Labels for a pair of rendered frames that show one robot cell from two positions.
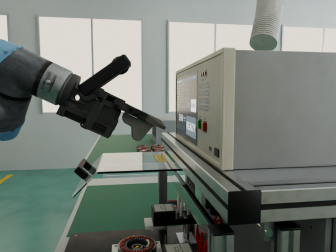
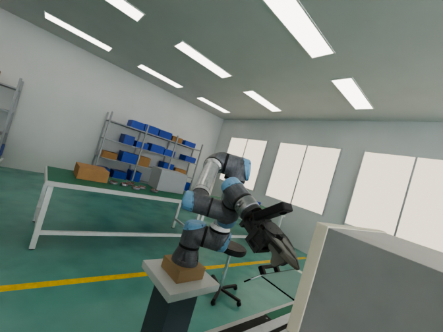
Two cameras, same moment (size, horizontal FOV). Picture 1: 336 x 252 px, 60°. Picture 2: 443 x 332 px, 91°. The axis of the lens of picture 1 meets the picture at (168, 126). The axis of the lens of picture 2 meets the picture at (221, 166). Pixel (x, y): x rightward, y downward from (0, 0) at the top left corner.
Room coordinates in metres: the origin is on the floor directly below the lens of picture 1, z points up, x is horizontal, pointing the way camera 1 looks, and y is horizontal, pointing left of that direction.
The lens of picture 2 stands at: (0.11, -0.33, 1.36)
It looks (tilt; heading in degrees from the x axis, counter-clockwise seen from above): 1 degrees up; 59
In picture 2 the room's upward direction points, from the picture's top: 16 degrees clockwise
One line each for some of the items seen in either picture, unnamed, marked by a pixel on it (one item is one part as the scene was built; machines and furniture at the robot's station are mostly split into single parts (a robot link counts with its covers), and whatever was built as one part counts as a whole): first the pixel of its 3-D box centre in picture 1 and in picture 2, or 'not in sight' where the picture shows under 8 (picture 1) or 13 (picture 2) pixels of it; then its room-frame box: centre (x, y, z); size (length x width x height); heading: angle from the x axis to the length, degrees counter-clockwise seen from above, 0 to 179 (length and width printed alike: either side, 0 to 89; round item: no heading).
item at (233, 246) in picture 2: not in sight; (227, 269); (1.74, 1.60, 0.28); 0.54 x 0.49 x 0.56; 99
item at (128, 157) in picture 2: not in sight; (127, 157); (1.08, 6.47, 0.92); 0.42 x 0.42 x 0.29; 9
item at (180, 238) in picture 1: (185, 246); not in sight; (0.83, -0.05, 0.80); 0.07 x 0.05 x 0.06; 9
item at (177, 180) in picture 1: (179, 183); not in sight; (0.71, -0.03, 1.03); 0.62 x 0.01 x 0.03; 9
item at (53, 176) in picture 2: not in sight; (130, 211); (0.84, 3.03, 0.38); 2.20 x 0.90 x 0.75; 9
